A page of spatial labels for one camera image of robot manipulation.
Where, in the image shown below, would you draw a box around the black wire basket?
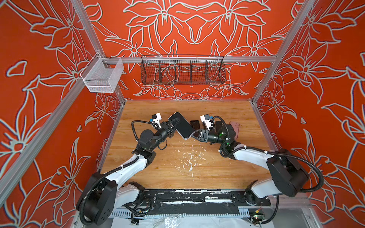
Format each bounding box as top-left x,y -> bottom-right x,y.
140,55 -> 226,86

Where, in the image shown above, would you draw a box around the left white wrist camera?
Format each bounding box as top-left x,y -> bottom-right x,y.
151,113 -> 162,130

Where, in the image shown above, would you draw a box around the aluminium frame rails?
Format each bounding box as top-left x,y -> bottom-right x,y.
0,0 -> 365,228

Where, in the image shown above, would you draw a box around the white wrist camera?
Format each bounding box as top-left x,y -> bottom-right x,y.
200,114 -> 214,131
151,113 -> 162,130

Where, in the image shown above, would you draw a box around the phone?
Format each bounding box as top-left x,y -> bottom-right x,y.
190,120 -> 200,130
168,112 -> 195,140

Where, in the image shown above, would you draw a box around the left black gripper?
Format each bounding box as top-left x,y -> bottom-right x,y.
150,118 -> 179,152

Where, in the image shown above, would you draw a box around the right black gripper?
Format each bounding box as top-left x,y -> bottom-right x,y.
188,130 -> 229,146

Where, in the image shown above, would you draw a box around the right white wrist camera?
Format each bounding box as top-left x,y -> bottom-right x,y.
200,114 -> 214,131

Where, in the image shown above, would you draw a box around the small green circuit board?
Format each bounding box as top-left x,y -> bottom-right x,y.
249,212 -> 265,224

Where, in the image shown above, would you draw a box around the clear plastic bin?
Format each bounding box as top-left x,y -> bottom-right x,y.
80,55 -> 124,93

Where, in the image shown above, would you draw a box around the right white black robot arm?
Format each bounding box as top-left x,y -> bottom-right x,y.
197,114 -> 324,199

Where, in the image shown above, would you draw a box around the dark phone case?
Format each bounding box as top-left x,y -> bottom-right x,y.
215,121 -> 224,130

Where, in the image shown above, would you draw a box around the pink phone case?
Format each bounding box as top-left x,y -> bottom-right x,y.
230,121 -> 240,136

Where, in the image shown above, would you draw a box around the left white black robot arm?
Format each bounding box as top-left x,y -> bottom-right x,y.
76,118 -> 180,226

